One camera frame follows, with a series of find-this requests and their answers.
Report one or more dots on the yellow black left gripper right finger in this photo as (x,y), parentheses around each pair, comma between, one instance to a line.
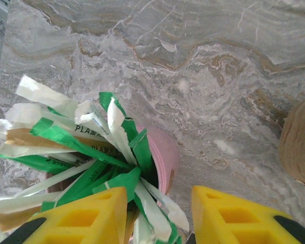
(231,223)

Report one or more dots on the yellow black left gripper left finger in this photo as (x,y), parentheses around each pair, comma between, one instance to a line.
(86,223)

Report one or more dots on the green wrapped straw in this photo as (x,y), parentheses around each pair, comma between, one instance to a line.
(40,162)
(142,150)
(61,134)
(129,127)

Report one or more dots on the pink straw holder cup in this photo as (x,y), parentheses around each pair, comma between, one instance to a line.
(165,157)

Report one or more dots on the tan wrapped straw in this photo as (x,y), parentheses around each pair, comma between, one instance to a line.
(23,138)

